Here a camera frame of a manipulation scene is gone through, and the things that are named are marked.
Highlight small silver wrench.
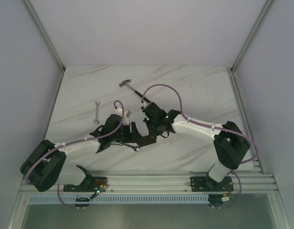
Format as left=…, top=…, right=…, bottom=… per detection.
left=93, top=101, right=101, bottom=124

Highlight large silver open-end wrench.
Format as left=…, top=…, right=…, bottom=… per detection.
left=119, top=143, right=140, bottom=152

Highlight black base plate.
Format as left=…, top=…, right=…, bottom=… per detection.
left=63, top=177, right=108, bottom=192
left=189, top=176, right=234, bottom=192

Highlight aluminium rail frame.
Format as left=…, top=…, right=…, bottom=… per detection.
left=18, top=170, right=280, bottom=194

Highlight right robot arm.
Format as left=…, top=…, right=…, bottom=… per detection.
left=141, top=102, right=250, bottom=190

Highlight claw hammer black handle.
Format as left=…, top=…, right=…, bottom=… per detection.
left=119, top=79, right=151, bottom=103

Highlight slotted cable duct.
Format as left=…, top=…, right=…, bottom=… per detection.
left=28, top=194, right=209, bottom=205

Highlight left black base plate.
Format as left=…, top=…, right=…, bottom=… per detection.
left=63, top=177, right=108, bottom=192

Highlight black fuse box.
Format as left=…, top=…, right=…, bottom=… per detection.
left=136, top=135, right=157, bottom=147

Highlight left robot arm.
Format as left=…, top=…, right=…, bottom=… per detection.
left=20, top=114, right=145, bottom=192

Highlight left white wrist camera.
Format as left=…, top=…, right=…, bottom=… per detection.
left=115, top=107, right=132, bottom=125

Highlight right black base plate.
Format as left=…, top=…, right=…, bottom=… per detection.
left=189, top=176, right=234, bottom=192

